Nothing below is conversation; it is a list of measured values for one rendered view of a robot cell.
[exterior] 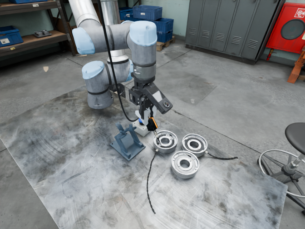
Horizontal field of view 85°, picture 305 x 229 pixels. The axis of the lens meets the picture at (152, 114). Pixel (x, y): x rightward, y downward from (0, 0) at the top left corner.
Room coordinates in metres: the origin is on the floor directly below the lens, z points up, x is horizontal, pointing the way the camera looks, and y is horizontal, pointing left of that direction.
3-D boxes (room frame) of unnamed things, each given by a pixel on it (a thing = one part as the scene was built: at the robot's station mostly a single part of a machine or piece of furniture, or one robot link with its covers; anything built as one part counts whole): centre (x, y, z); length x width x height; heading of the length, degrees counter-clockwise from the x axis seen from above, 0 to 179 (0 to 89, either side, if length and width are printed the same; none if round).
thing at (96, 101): (0.81, 0.31, 0.85); 0.15 x 0.15 x 0.10
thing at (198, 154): (0.46, -0.18, 0.82); 0.10 x 0.10 x 0.04
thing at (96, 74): (0.82, 0.30, 0.97); 0.13 x 0.12 x 0.14; 114
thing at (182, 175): (0.37, -0.12, 0.82); 0.10 x 0.10 x 0.04
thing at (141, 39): (0.51, 0.03, 1.23); 0.09 x 0.08 x 0.11; 24
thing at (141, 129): (0.58, 0.05, 0.82); 0.08 x 0.07 x 0.05; 50
